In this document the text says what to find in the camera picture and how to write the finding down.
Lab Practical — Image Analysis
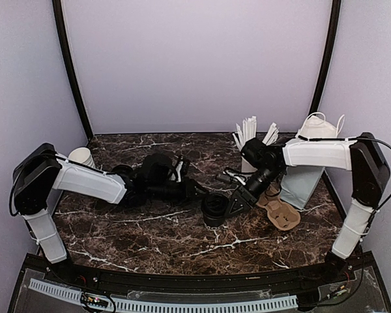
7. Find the stack of black lids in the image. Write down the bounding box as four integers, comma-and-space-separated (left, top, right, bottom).
111, 164, 134, 178

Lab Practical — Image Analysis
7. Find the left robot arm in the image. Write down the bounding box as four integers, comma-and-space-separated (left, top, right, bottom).
8, 143, 209, 284

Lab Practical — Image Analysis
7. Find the stack of paper cups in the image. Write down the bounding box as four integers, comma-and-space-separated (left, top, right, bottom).
68, 147, 96, 168

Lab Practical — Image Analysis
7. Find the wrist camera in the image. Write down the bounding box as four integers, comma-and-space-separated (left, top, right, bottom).
215, 168, 248, 185
169, 156, 190, 183

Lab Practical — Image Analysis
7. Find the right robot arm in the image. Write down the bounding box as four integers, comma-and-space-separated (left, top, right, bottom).
225, 132, 391, 283

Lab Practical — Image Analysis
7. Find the left black frame post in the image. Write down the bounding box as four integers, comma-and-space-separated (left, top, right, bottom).
52, 0, 94, 140

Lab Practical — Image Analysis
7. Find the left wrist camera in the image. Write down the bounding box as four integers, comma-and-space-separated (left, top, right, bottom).
169, 156, 190, 183

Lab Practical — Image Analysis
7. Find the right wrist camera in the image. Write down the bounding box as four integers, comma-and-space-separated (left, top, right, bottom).
215, 168, 248, 185

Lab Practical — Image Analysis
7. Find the white paper bag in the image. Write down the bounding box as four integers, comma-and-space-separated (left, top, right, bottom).
280, 112, 345, 211

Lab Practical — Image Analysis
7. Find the black front table rail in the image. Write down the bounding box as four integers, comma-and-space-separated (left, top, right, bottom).
40, 261, 355, 295

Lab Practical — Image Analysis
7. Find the brown cardboard cup carrier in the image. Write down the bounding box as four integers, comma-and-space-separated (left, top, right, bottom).
256, 183, 301, 231

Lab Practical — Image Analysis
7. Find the green circuit board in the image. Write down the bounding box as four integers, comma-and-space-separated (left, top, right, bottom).
80, 293, 109, 308

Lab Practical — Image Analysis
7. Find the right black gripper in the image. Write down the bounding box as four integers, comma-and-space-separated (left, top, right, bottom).
224, 165, 283, 218

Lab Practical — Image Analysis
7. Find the black paper coffee cup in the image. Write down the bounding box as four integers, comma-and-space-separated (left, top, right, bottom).
203, 215, 225, 228

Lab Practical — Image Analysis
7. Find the white cup holding straws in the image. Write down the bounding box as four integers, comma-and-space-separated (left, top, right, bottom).
241, 157, 257, 173

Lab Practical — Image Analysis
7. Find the white slotted cable duct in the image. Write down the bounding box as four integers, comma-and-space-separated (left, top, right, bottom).
28, 278, 298, 313

